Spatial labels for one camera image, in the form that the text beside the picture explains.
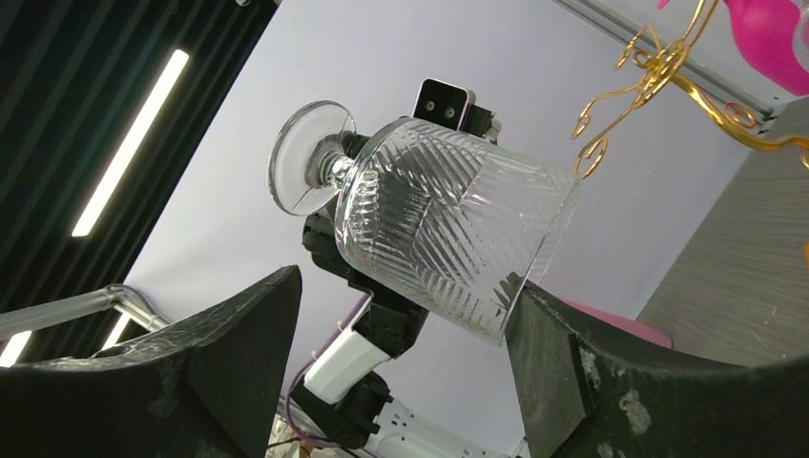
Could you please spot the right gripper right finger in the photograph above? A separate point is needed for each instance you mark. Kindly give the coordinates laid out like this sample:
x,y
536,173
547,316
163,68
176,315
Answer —
x,y
589,389

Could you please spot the clear wine glass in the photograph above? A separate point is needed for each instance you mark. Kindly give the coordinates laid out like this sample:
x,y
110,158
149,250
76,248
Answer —
x,y
538,199

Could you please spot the pink holder box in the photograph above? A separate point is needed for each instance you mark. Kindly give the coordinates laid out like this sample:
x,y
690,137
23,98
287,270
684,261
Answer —
x,y
640,330

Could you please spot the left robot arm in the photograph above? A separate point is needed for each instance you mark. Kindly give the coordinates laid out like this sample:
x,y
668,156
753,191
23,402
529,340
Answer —
x,y
341,390

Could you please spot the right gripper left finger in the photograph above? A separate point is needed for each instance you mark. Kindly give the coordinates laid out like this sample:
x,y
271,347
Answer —
x,y
206,386

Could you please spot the pink wine glass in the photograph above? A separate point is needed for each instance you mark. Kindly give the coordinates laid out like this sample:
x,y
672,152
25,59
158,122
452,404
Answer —
x,y
772,37

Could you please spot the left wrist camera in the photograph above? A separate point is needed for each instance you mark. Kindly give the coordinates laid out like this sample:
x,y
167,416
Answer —
x,y
443,103

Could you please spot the ceiling light strip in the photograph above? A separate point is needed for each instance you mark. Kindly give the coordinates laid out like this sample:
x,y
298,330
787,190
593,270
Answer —
x,y
130,143

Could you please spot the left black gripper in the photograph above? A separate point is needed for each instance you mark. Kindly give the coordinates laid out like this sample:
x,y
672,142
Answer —
x,y
405,216

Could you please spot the gold wire wine glass rack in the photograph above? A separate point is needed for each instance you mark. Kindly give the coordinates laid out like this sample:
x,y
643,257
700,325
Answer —
x,y
643,104

